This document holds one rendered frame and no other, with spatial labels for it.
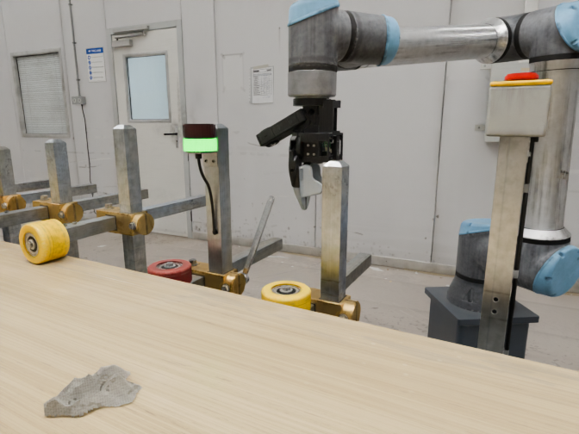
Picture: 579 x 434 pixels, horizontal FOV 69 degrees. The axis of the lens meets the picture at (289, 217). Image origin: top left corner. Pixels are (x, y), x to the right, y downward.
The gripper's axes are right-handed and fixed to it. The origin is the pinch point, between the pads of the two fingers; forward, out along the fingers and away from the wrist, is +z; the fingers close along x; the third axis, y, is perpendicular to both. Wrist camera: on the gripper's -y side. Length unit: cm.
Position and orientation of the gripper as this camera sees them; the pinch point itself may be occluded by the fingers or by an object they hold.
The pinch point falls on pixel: (301, 202)
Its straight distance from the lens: 83.7
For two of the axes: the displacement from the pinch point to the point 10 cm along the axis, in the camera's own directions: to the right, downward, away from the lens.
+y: 8.8, 1.0, -4.6
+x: 4.7, -1.9, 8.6
